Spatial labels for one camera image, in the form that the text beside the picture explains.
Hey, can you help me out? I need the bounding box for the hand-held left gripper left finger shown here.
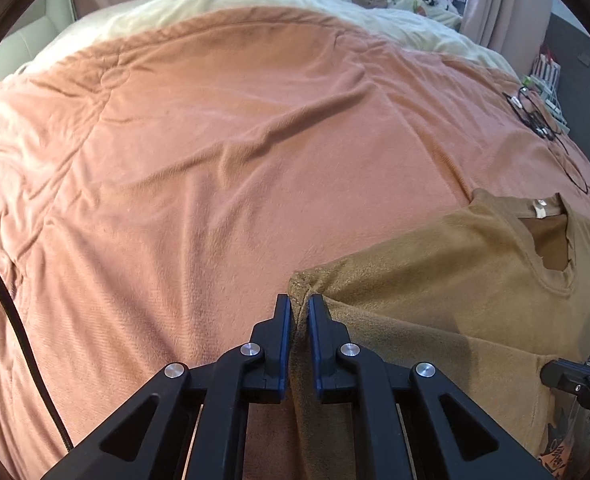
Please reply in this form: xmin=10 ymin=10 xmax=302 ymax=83
xmin=40 ymin=294 xmax=296 ymax=480

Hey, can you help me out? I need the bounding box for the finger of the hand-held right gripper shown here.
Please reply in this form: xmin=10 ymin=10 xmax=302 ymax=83
xmin=540 ymin=357 xmax=590 ymax=431

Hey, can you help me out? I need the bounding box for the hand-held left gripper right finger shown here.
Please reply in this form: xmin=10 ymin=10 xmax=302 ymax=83
xmin=307 ymin=294 xmax=556 ymax=480

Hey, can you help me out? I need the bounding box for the brown t-shirt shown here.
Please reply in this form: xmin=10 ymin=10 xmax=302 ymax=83
xmin=287 ymin=187 xmax=590 ymax=480

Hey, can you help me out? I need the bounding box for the orange blanket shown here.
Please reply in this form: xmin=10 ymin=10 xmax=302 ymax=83
xmin=0 ymin=7 xmax=590 ymax=480

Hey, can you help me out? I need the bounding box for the white storage rack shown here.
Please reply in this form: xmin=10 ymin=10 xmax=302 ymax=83
xmin=522 ymin=52 xmax=570 ymax=133

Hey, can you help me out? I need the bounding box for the cream padded headboard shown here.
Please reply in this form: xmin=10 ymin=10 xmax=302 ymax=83
xmin=0 ymin=0 xmax=76 ymax=96

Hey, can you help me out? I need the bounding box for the tangle of black cables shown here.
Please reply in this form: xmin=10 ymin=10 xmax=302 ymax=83
xmin=502 ymin=85 xmax=590 ymax=196

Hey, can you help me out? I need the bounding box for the thick black cable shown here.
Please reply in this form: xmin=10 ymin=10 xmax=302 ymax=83
xmin=0 ymin=240 xmax=76 ymax=453

